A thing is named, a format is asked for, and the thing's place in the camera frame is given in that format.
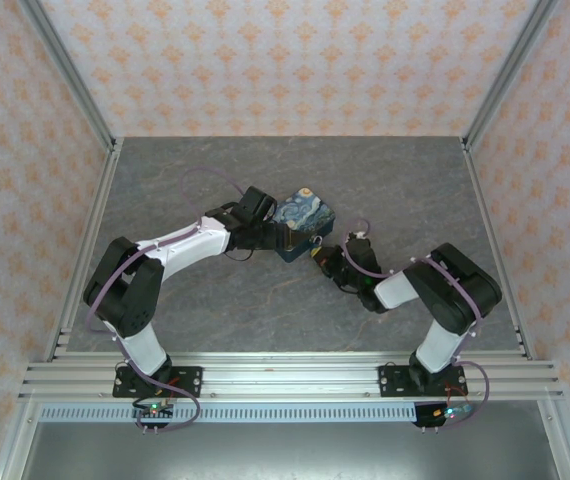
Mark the starry night print tin box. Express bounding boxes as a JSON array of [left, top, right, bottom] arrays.
[[271, 187, 337, 265]]

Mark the small lit circuit board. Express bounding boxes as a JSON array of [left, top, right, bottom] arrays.
[[432, 403, 475, 422], [132, 399, 176, 420]]

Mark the grey metal panel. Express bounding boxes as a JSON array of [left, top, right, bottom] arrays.
[[17, 422, 561, 480]]

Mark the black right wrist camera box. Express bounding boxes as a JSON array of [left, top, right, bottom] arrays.
[[343, 237, 375, 269]]

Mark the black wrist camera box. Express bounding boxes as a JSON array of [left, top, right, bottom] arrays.
[[343, 237, 375, 269], [236, 185, 279, 225]]

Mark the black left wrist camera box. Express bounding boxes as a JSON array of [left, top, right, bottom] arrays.
[[236, 185, 279, 225]]

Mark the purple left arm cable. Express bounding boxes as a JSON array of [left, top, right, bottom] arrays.
[[87, 168, 251, 434]]

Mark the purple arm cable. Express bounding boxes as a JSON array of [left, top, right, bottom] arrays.
[[87, 168, 251, 434], [346, 219, 490, 432]]

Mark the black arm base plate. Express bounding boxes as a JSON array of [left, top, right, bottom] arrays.
[[378, 364, 469, 399], [112, 366, 204, 399]]

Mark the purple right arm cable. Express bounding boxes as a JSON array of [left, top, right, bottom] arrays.
[[346, 219, 490, 432]]

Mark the aluminium cross rail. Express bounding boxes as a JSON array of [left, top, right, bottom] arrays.
[[17, 352, 565, 402]]

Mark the aluminium side rail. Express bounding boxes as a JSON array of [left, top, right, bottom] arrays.
[[461, 137, 535, 362], [44, 137, 124, 362]]

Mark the grey slotted cable duct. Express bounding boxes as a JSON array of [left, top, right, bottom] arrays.
[[38, 405, 419, 424]]

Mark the aluminium upright post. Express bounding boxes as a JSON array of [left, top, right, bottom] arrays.
[[17, 0, 117, 147], [463, 0, 562, 151]]

